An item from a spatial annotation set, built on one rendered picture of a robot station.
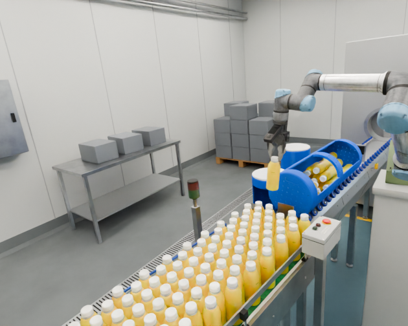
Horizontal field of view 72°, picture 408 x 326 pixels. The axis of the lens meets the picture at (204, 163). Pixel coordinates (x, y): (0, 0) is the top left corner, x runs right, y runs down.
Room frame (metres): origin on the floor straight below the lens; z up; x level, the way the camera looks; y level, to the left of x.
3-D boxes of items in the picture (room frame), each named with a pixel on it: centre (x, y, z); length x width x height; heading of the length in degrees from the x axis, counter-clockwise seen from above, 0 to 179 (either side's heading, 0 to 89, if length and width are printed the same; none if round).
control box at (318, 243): (1.13, -0.51, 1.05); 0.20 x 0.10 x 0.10; 135
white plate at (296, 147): (2.72, -0.93, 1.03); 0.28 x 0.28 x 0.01
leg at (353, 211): (2.17, -1.25, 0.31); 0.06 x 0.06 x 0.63; 45
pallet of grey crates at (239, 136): (5.55, -0.97, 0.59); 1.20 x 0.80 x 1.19; 50
